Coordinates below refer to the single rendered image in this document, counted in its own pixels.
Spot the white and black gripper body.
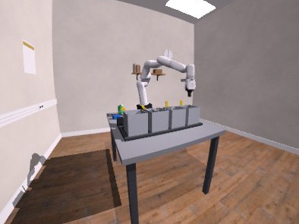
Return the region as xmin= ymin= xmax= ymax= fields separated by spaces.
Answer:
xmin=185 ymin=78 xmax=195 ymax=90

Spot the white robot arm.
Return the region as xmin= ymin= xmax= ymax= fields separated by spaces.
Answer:
xmin=137 ymin=56 xmax=194 ymax=106

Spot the green drink can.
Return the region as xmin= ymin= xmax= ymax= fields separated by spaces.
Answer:
xmin=118 ymin=105 xmax=123 ymax=115

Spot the blue box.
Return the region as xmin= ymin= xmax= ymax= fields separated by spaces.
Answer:
xmin=112 ymin=115 xmax=121 ymax=120

